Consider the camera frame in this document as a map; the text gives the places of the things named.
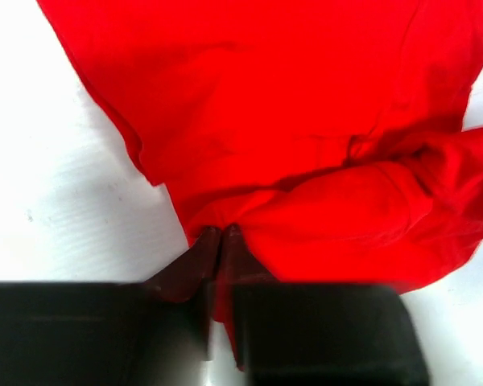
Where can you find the red t-shirt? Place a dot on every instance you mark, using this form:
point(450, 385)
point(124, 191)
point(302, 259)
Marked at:
point(330, 132)

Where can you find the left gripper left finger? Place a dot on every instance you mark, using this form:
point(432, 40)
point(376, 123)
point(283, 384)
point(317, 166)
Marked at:
point(104, 333)

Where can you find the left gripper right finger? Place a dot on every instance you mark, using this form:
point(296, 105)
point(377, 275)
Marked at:
point(286, 333)

